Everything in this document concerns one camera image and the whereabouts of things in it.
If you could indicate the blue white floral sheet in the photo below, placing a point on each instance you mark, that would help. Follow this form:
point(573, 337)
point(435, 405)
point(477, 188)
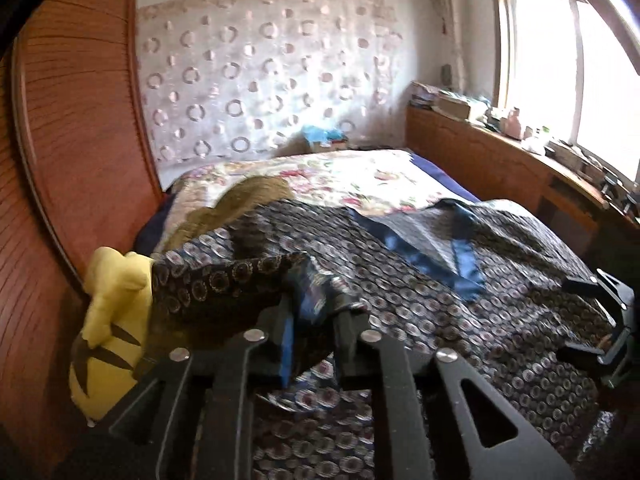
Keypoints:
point(506, 209)

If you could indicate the pink bottle on sill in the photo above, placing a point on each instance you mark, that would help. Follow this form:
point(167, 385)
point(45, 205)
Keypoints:
point(511, 126)

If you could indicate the blue item on boxes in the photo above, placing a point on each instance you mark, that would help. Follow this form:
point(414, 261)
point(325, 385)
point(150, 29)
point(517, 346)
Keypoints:
point(321, 140)

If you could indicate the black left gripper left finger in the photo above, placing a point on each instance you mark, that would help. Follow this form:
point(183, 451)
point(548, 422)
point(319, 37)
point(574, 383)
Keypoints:
point(287, 325)

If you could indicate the yellow plush toy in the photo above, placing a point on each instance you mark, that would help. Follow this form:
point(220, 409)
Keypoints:
point(110, 344)

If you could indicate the cardboard box on cabinet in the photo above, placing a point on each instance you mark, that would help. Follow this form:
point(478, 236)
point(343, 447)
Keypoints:
point(453, 107)

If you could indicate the window with wooden frame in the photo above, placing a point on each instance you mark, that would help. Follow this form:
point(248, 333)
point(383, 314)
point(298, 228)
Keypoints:
point(567, 75)

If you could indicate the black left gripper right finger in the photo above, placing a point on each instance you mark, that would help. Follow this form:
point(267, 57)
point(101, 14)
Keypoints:
point(350, 351)

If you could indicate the navy patterned silk garment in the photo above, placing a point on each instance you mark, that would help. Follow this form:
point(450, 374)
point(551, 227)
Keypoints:
point(484, 282)

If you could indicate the wooden wardrobe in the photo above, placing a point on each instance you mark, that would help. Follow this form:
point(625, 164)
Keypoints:
point(76, 174)

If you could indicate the floral quilt bedspread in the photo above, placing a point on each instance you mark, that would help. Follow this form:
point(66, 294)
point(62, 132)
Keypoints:
point(372, 182)

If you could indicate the wooden sideboard cabinet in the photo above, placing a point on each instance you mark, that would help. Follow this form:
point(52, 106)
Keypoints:
point(491, 166)

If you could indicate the dark blue blanket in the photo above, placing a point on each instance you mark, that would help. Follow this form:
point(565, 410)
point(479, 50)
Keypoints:
point(441, 177)

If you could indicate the circle patterned wall curtain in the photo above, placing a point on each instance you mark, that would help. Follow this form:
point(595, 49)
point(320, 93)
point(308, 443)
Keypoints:
point(243, 79)

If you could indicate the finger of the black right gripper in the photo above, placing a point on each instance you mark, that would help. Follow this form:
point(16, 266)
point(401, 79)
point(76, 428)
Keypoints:
point(589, 288)
point(579, 355)

